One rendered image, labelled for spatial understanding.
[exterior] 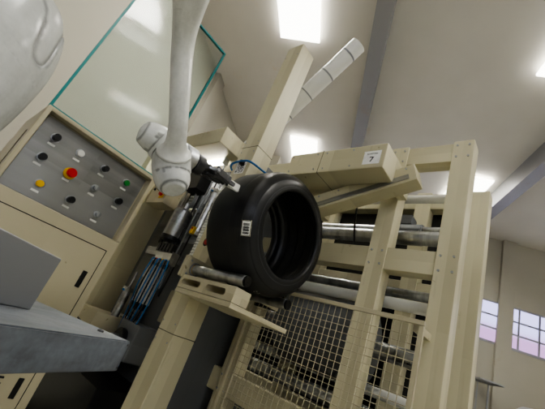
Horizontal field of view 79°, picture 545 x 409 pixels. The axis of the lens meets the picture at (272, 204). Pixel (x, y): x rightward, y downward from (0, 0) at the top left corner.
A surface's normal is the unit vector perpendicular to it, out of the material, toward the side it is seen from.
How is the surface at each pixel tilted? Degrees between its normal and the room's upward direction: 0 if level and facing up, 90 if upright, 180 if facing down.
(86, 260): 90
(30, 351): 90
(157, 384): 90
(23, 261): 90
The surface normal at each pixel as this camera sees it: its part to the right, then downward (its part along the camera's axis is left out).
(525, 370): -0.11, -0.44
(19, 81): 0.91, 0.40
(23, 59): 0.95, 0.25
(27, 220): 0.74, 0.00
